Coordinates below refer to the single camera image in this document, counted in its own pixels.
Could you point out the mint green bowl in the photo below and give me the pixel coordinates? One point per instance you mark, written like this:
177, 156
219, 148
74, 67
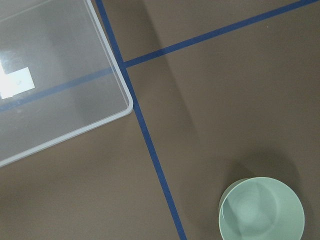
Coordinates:
260, 208

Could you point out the clear plastic storage box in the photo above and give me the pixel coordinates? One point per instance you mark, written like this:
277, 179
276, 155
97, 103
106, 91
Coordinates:
78, 83

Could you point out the white paper label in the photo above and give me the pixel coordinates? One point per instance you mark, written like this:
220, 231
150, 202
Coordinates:
15, 83

